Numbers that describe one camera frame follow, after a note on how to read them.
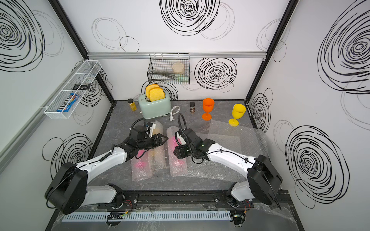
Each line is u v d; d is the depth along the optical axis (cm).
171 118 106
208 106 96
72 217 69
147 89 98
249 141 96
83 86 79
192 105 106
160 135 77
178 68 89
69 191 41
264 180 42
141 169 78
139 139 68
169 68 89
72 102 71
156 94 99
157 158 80
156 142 74
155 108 100
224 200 74
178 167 78
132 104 108
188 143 62
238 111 94
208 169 84
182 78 96
